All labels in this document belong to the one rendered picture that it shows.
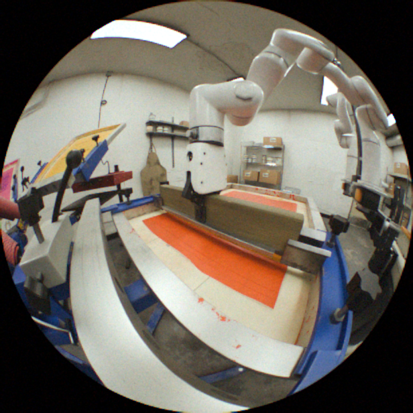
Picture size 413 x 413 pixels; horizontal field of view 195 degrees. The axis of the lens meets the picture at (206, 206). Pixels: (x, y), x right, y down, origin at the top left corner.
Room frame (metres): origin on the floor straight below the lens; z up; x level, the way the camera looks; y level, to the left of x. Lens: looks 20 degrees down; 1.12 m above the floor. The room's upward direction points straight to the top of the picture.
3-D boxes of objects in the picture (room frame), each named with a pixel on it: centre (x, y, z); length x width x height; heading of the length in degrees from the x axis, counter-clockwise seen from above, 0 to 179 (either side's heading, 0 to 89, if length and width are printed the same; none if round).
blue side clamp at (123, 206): (0.42, 0.23, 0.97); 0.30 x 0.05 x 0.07; 139
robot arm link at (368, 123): (0.16, -0.58, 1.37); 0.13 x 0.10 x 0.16; 170
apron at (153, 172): (2.12, 0.97, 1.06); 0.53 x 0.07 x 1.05; 139
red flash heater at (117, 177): (0.97, 1.01, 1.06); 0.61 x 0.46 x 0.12; 19
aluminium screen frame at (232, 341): (0.42, -0.14, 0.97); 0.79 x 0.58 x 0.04; 139
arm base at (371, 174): (0.16, -0.59, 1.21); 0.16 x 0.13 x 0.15; 37
